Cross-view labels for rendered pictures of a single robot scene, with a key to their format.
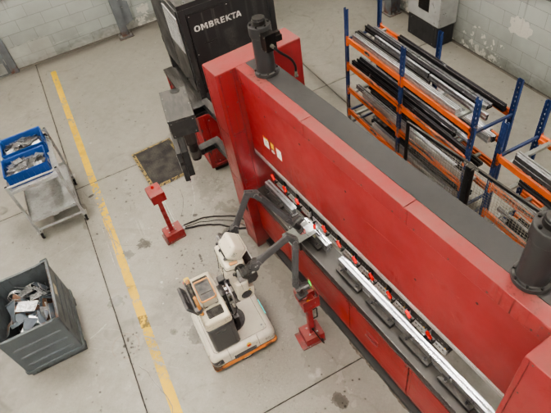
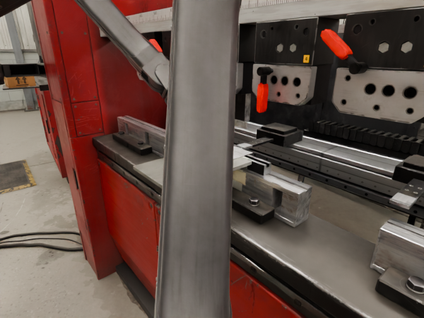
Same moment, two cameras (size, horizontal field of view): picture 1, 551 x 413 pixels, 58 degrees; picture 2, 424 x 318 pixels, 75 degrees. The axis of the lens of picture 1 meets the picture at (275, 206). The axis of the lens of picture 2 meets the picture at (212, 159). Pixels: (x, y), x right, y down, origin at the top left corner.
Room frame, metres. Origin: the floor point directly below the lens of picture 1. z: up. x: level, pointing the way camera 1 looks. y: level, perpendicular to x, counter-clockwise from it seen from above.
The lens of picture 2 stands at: (2.20, -0.02, 1.28)
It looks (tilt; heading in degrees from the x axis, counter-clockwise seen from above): 22 degrees down; 344
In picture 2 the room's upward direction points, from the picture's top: straight up
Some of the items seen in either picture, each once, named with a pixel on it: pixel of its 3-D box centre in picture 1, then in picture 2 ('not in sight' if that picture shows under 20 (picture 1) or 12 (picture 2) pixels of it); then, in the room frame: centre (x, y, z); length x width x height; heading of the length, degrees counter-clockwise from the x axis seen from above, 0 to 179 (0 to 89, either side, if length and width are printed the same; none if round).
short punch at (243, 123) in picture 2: not in sight; (234, 108); (2.93, -0.30, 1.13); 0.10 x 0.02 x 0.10; 25
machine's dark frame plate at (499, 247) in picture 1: (371, 191); not in sight; (2.40, -0.69, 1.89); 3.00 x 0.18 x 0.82; 25
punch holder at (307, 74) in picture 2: (321, 218); (291, 62); (2.77, -0.37, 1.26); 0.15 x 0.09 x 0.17; 25
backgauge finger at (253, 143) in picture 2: not in sight; (265, 137); (3.01, -0.44, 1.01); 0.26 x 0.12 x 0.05; 115
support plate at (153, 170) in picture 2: (298, 233); (194, 164); (2.87, -0.16, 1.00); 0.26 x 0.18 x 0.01; 115
